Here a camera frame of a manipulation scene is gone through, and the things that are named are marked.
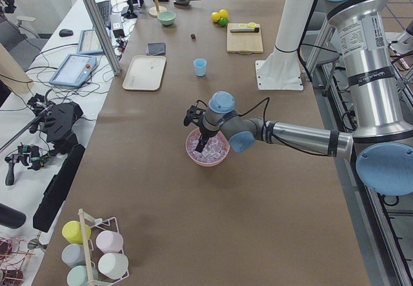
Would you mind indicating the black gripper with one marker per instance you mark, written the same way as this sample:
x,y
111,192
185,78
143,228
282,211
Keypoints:
x,y
205,133

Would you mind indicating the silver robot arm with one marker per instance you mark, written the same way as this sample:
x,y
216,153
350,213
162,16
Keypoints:
x,y
382,143

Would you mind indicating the pink bowl of ice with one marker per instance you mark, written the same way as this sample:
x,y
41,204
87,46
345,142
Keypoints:
x,y
214,152

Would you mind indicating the light blue plastic cup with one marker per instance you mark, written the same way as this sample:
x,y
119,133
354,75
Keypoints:
x,y
200,65

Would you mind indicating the wooden cup tree stand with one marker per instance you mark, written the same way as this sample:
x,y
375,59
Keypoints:
x,y
157,9

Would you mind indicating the pink plastic cup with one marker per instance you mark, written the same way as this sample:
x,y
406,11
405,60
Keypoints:
x,y
109,241

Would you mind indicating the steel ice scoop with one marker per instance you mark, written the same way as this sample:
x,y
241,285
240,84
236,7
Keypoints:
x,y
183,2

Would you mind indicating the white plastic cup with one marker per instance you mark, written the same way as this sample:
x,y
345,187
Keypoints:
x,y
113,265

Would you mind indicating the yellow plastic cup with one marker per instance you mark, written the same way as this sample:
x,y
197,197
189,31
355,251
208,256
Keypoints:
x,y
71,232

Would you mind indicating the grey plastic cup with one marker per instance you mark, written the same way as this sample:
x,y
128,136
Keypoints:
x,y
73,255

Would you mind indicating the mint plastic cup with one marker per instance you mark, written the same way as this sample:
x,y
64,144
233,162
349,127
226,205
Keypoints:
x,y
77,276

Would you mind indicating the cream rabbit serving tray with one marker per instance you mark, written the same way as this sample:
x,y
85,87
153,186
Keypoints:
x,y
145,73

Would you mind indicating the grey folded cloth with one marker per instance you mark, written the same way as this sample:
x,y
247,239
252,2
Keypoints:
x,y
156,49

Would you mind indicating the bamboo cutting board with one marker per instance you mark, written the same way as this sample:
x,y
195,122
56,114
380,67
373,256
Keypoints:
x,y
244,43

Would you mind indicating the green lime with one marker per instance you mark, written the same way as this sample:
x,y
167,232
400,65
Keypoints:
x,y
222,22

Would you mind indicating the yellow lemon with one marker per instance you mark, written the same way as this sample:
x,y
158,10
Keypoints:
x,y
215,17
223,13

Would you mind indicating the mint green bowl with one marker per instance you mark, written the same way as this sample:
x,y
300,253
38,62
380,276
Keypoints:
x,y
166,18

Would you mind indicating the blue teach pendant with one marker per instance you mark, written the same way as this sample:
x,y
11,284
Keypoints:
x,y
74,71
89,43

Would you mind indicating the black keyboard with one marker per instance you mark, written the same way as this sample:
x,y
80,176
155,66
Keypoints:
x,y
105,9

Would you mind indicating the black computer mouse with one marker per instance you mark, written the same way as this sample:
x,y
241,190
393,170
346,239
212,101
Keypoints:
x,y
66,32

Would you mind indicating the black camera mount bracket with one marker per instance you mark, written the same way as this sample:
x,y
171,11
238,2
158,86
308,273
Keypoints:
x,y
195,113

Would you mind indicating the white wire cup rack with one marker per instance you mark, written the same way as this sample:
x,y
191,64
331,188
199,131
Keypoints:
x,y
90,228

